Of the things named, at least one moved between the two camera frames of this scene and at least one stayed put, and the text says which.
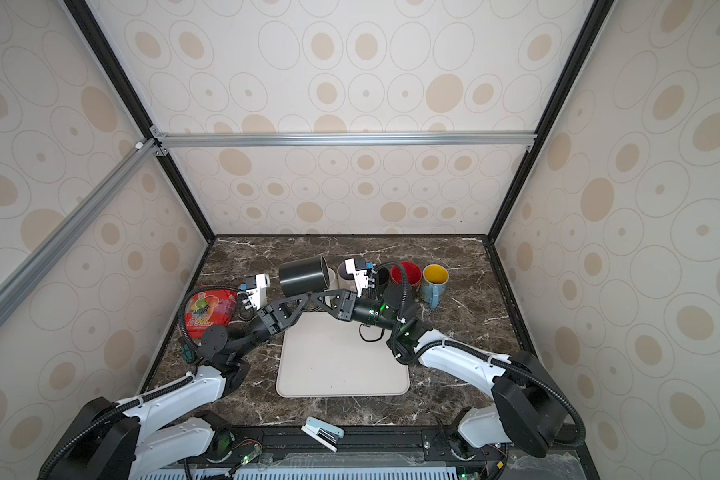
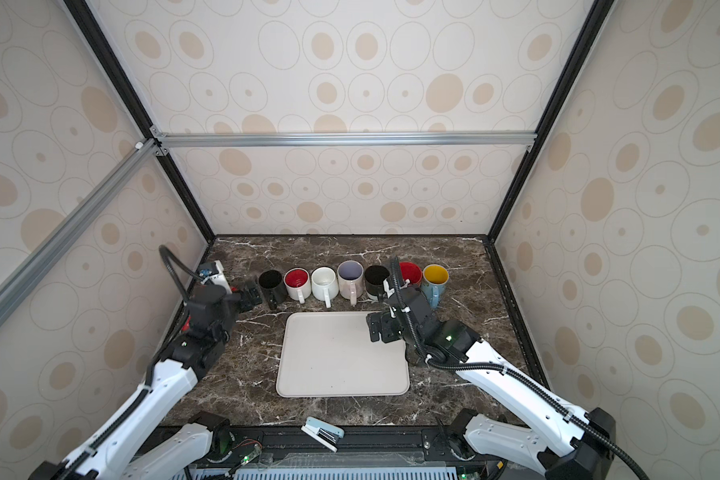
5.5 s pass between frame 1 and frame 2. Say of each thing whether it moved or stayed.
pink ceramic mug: stayed
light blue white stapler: stayed
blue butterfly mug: stayed
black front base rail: stayed
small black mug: moved
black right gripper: moved
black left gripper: moved
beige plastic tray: stayed
